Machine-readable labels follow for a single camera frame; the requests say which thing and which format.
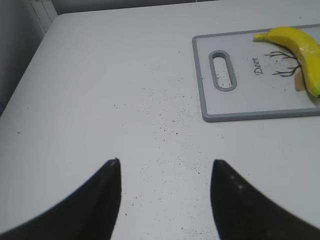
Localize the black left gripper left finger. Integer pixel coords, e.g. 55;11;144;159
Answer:
0;158;122;240

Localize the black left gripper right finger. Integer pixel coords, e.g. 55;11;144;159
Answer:
210;159;320;240

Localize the yellow plastic banana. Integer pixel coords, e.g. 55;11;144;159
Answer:
253;26;320;98

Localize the white grey-rimmed cutting board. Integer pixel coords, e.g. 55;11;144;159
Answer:
192;29;320;122

